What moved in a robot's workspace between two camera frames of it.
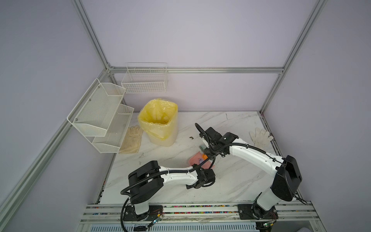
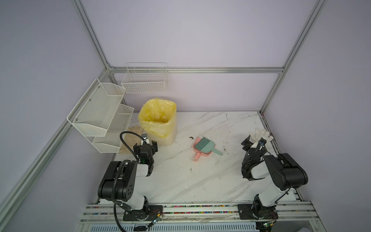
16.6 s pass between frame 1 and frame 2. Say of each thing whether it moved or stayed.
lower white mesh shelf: stayed
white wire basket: stayed
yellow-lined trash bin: stayed
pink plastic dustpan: moved
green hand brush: moved
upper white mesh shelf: stayed
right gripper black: moved
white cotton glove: stayed
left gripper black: moved
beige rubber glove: stayed
